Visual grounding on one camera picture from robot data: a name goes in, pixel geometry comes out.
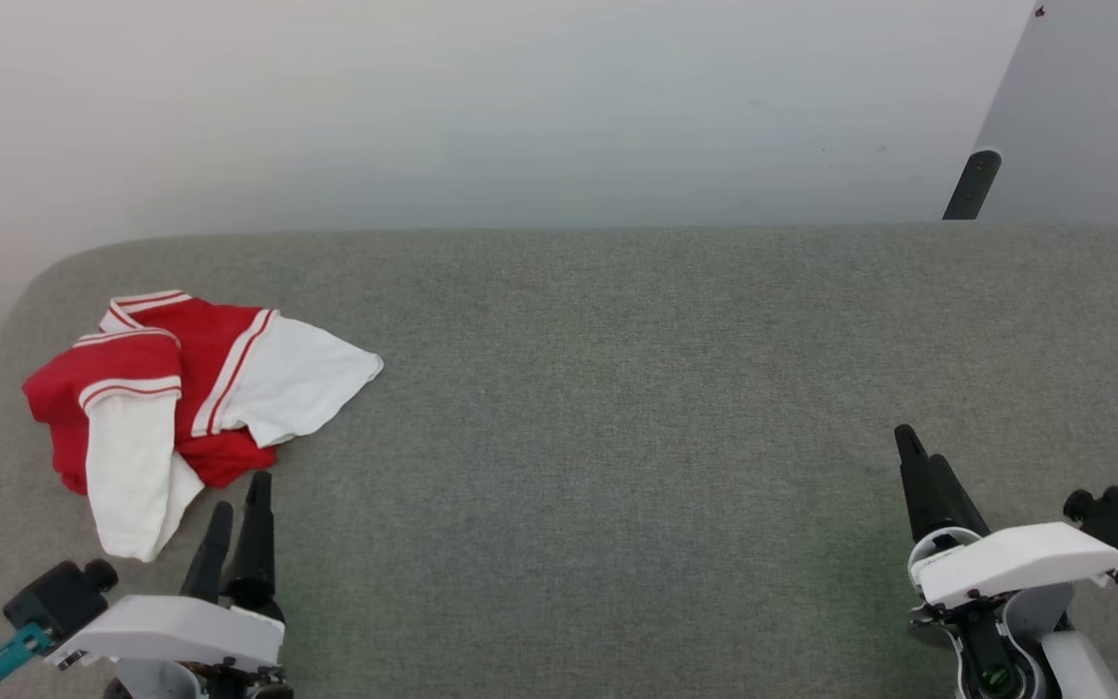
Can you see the white flat board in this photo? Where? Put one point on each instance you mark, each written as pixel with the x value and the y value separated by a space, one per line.
pixel 1093 107

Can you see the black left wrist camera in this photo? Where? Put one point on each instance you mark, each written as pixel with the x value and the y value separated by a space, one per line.
pixel 54 597

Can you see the teal left camera plug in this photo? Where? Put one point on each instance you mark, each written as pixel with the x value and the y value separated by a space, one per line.
pixel 6 660

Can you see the red and white shirt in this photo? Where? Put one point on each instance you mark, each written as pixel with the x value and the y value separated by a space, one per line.
pixel 219 340

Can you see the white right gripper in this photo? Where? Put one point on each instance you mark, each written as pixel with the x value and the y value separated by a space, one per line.
pixel 1005 561

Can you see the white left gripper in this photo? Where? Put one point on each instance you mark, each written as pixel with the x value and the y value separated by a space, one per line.
pixel 180 631

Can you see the black furniture leg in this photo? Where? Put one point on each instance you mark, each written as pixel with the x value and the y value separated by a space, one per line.
pixel 972 184

